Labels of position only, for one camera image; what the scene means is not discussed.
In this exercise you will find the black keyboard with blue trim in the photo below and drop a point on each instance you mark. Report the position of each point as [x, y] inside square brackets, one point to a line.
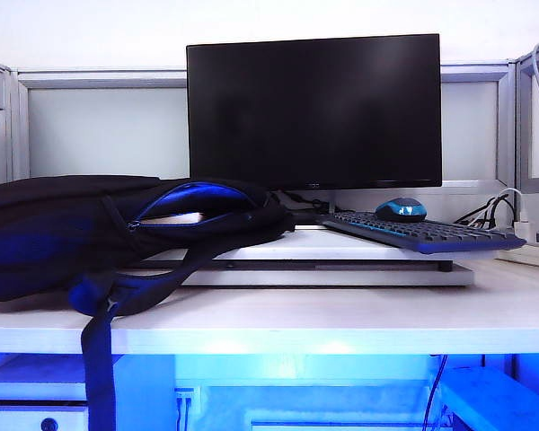
[431, 233]

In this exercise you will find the black backpack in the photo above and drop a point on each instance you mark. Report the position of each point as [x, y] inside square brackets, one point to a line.
[49, 224]

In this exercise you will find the white wall socket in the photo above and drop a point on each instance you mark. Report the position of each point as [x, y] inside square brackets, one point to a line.
[183, 395]

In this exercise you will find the frosted glass partition wide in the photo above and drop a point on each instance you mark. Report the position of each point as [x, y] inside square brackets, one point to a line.
[108, 134]

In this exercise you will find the white desk riser stand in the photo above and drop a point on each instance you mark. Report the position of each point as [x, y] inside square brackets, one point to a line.
[341, 278]

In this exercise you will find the black computer monitor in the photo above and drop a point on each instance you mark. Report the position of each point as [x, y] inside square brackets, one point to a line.
[314, 112]

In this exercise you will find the white box under desk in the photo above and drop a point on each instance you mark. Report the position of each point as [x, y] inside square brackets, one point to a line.
[485, 399]

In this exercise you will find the white drawer cabinet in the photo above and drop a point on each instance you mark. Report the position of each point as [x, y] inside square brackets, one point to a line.
[36, 381]

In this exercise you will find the blue and black computer mouse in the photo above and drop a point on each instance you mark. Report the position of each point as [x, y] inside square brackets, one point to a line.
[400, 208]

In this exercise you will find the white power adapter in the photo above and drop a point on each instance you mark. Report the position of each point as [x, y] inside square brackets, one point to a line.
[525, 229]

